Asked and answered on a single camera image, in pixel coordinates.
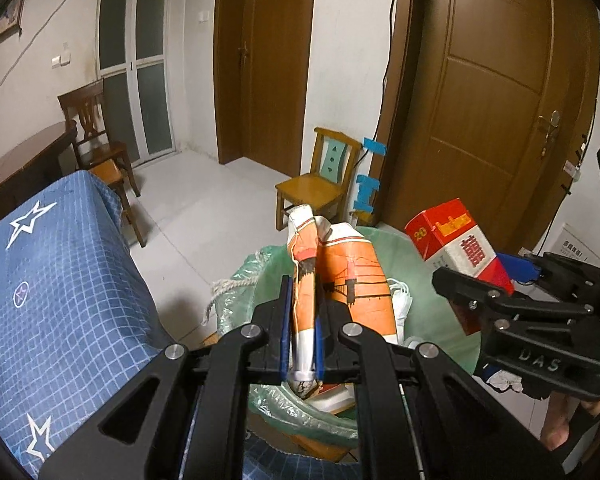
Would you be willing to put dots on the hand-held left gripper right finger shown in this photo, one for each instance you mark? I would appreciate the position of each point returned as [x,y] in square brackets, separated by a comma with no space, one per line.
[320,350]

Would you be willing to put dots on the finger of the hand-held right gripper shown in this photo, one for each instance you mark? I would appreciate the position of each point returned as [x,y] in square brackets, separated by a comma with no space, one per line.
[460,285]
[522,266]

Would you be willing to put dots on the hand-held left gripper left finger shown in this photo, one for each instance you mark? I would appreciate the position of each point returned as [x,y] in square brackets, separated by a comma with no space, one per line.
[286,330]

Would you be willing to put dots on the trash bin with green bag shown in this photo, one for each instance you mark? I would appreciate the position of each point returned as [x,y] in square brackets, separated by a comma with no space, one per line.
[420,305]

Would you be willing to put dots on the red and white carton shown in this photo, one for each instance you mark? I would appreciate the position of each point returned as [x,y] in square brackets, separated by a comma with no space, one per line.
[450,240]

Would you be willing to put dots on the orange white snack packet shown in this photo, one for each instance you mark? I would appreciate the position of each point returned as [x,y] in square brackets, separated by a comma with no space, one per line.
[352,270]

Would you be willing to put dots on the person's right hand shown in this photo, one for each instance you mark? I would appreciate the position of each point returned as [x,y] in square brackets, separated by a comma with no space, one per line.
[555,420]

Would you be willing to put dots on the crumpled white paper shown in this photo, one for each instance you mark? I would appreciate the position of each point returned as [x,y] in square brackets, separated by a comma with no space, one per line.
[505,380]

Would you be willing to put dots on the white printed cardboard box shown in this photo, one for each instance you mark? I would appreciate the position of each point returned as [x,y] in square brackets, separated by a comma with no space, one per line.
[575,240]

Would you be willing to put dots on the blue tape strip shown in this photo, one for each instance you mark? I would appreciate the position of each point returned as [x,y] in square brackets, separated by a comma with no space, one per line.
[375,146]
[365,192]

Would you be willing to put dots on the small light wooden chair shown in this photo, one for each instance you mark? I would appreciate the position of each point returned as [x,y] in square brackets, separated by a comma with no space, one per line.
[310,187]

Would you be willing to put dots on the brown wooden door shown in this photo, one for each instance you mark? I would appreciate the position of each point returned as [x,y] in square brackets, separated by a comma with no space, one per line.
[270,60]

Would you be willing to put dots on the white frosted glass door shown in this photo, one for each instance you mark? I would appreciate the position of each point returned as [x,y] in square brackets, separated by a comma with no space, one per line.
[152,85]

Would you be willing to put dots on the dark wooden chair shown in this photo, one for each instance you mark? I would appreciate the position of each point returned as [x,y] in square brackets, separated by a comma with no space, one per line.
[87,110]

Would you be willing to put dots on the dark round wooden table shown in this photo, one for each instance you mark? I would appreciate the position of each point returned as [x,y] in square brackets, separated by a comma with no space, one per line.
[25,155]

